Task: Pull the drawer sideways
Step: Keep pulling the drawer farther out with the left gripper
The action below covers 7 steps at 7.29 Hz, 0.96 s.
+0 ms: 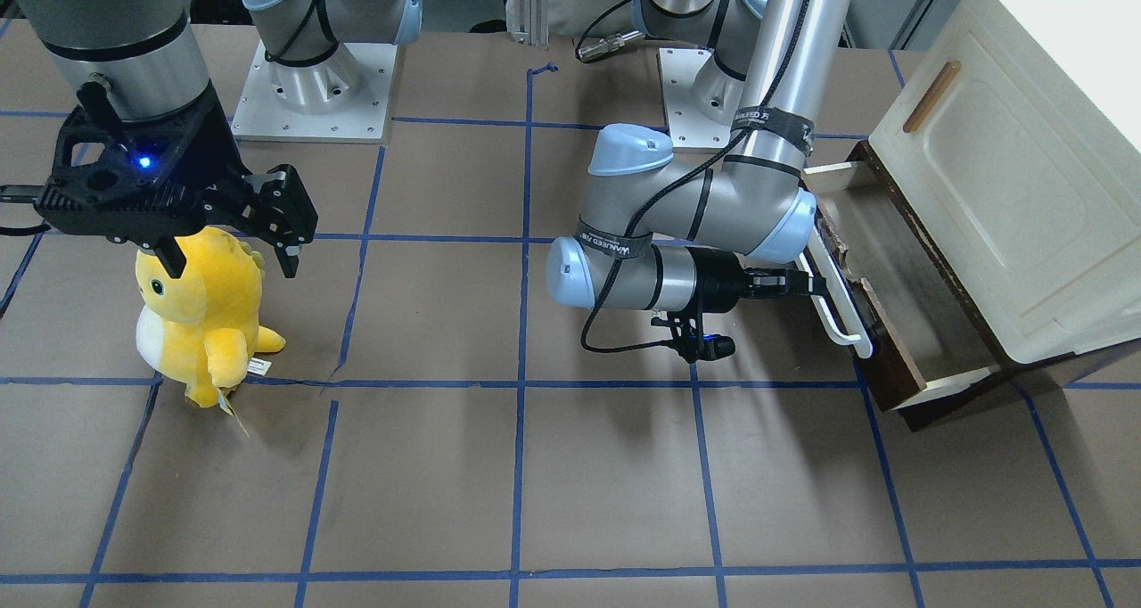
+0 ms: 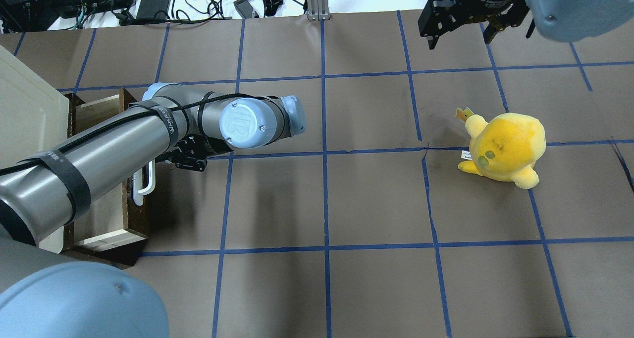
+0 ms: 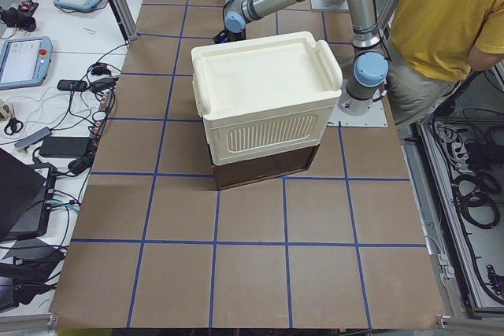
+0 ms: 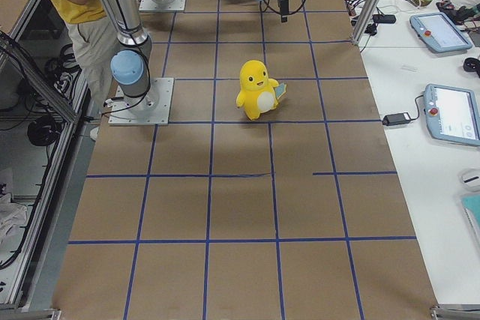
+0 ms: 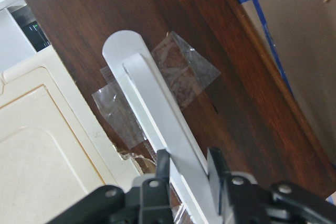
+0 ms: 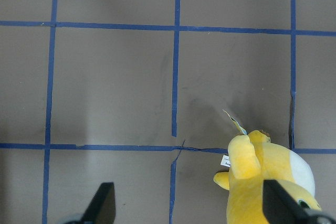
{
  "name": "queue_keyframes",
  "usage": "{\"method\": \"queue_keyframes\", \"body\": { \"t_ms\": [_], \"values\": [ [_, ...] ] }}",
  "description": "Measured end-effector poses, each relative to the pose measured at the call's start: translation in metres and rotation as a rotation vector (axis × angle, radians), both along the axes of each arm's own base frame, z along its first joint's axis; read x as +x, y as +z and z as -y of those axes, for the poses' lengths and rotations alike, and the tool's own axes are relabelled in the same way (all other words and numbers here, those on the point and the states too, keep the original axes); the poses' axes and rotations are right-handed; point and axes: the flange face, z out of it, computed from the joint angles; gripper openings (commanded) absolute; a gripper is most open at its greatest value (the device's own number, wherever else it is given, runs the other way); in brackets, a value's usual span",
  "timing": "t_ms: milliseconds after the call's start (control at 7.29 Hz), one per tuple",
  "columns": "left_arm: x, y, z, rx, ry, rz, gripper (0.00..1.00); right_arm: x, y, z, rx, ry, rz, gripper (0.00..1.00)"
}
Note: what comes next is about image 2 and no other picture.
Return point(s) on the aluminium frame post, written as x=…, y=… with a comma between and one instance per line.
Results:
x=317, y=10

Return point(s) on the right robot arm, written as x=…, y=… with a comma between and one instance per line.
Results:
x=561, y=21

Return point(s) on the dark wooden cabinet frame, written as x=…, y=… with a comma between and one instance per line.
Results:
x=115, y=228

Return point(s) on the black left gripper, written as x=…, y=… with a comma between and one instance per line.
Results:
x=189, y=158

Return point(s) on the white drawer handle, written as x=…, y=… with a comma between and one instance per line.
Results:
x=144, y=183

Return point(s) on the yellow plush toy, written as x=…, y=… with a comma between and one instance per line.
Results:
x=504, y=149

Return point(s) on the black power brick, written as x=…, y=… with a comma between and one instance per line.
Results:
x=151, y=11

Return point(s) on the dark wooden drawer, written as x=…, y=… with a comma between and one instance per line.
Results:
x=109, y=174

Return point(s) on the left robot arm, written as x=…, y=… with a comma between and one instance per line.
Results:
x=47, y=295

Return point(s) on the cream plastic cabinet top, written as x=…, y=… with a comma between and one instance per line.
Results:
x=27, y=144

